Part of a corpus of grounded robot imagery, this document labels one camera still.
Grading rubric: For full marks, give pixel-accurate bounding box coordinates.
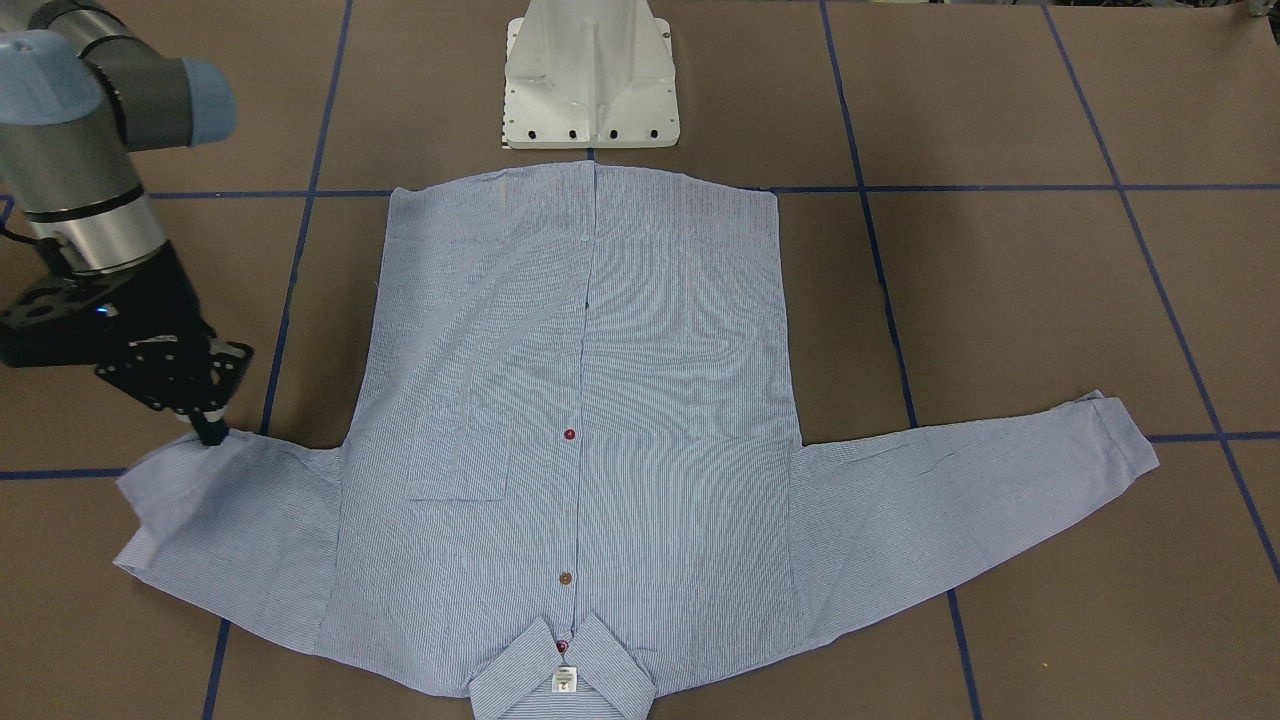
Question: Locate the brown table mat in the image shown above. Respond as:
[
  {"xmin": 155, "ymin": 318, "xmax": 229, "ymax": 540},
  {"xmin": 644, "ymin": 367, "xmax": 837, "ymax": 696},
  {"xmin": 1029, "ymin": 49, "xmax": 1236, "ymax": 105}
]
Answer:
[{"xmin": 0, "ymin": 0, "xmax": 1280, "ymax": 720}]

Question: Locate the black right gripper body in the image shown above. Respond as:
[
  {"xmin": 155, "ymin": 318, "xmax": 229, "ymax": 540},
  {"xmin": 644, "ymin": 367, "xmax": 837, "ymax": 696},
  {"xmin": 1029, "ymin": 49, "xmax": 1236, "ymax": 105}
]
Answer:
[{"xmin": 1, "ymin": 243, "xmax": 253, "ymax": 416}]

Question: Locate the blue striped button shirt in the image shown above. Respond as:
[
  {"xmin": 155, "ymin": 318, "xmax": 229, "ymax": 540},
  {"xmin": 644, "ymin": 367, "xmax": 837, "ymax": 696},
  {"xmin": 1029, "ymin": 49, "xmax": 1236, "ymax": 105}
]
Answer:
[{"xmin": 115, "ymin": 161, "xmax": 1158, "ymax": 719}]

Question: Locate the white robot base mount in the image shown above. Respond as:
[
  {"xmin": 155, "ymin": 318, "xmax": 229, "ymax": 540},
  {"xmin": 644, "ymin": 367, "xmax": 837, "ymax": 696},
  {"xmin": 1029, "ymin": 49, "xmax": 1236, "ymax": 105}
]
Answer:
[{"xmin": 500, "ymin": 1, "xmax": 681, "ymax": 150}]

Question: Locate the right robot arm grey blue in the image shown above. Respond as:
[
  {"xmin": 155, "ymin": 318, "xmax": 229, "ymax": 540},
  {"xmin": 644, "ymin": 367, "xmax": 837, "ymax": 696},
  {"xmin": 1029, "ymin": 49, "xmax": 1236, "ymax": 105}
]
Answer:
[{"xmin": 1, "ymin": 1, "xmax": 253, "ymax": 446}]

